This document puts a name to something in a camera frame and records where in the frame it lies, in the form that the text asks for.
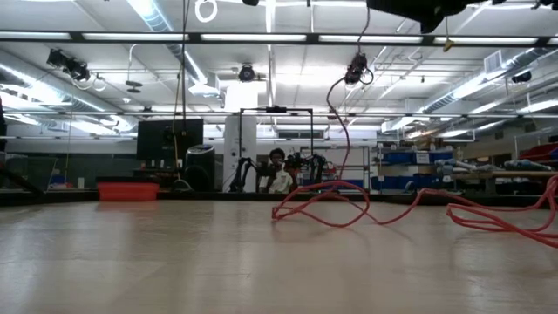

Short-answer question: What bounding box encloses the hanging black yellow cord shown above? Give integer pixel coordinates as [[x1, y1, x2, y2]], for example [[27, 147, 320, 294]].
[[171, 0, 194, 193]]

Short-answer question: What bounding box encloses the black monitor screen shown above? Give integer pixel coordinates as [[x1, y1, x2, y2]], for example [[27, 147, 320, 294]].
[[136, 119, 205, 161]]

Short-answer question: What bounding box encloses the shelf with red bins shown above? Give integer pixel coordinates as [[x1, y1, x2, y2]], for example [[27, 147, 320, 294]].
[[517, 142, 558, 163]]

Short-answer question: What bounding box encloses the black round camera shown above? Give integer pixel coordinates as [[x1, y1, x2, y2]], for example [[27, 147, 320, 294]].
[[237, 64, 256, 84]]

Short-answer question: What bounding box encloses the long wooden workbench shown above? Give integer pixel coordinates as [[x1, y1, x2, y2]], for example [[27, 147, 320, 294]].
[[451, 169, 558, 195]]

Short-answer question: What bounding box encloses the black aluminium table frame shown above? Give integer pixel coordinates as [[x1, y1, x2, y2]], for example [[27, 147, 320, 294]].
[[0, 167, 558, 209]]

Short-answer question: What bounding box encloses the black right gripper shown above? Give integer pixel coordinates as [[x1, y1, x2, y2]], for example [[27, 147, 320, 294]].
[[364, 0, 490, 35]]

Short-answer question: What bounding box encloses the red plastic bin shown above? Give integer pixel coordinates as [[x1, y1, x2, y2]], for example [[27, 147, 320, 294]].
[[96, 175, 160, 202]]

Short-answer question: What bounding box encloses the white square pillar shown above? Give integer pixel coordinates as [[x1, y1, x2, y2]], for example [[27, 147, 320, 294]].
[[223, 82, 259, 193]]

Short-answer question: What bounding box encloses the white cable ring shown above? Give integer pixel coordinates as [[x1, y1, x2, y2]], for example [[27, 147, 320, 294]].
[[194, 0, 219, 24]]

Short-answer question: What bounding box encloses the red cord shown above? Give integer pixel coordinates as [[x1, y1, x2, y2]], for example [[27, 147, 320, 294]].
[[270, 6, 558, 249]]

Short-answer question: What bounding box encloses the black frame crossbeam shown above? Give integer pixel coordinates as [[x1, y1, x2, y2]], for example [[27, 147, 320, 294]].
[[0, 30, 558, 48]]

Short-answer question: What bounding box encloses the person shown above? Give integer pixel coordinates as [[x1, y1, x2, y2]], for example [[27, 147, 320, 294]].
[[260, 147, 294, 195]]

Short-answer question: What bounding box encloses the black camera cluster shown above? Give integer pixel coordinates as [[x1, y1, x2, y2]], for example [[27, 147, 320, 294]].
[[46, 48, 92, 83]]

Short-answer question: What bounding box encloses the black camera with cable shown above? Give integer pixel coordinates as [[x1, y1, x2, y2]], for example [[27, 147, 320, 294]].
[[344, 51, 375, 86]]

